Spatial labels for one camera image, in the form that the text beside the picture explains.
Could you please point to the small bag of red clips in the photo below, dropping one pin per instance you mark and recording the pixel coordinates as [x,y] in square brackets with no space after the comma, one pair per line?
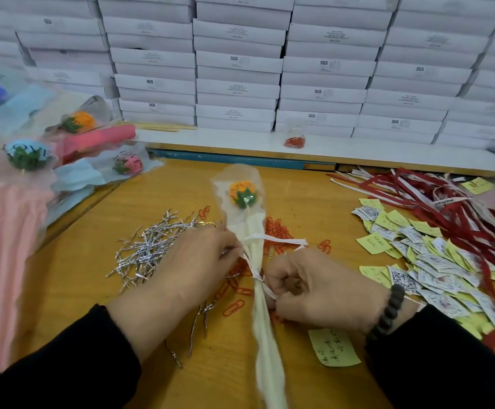
[294,141]

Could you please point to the person's left hand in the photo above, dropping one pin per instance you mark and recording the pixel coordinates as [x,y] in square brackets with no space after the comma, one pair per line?
[184,277]

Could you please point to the pile of yellow white tags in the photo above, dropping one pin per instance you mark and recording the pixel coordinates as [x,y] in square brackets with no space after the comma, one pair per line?
[418,259]

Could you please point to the pile of flowers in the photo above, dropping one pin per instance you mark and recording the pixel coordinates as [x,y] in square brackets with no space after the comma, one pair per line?
[9,242]

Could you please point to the single white ribbon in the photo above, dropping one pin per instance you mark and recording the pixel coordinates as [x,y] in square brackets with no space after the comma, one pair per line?
[269,242]

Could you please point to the pile of orange paper clips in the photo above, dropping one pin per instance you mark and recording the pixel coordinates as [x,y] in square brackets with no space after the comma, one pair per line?
[273,230]

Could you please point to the pile of red ribbons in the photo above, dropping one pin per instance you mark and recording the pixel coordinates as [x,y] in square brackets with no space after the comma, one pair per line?
[460,213]

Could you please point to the orange rose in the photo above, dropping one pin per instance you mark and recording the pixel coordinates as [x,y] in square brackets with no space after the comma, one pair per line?
[246,208]

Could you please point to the person's right hand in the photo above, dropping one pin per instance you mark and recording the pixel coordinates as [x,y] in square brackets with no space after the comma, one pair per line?
[324,289]

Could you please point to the wall of stacked white boxes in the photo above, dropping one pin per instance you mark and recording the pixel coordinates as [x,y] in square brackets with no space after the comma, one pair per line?
[230,59]

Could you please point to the wooden sticks bundle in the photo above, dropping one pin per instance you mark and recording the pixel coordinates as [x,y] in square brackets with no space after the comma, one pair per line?
[167,127]

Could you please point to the pile of silver twist ties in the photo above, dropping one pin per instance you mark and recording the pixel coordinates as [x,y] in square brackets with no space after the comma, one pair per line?
[150,247]

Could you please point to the person's left forearm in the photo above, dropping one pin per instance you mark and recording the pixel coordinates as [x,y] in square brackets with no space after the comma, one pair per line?
[56,362]

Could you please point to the person's right forearm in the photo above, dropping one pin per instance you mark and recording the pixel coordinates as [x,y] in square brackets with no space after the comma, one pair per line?
[448,362]

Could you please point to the long white board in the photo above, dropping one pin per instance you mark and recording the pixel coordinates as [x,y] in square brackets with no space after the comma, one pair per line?
[384,149]

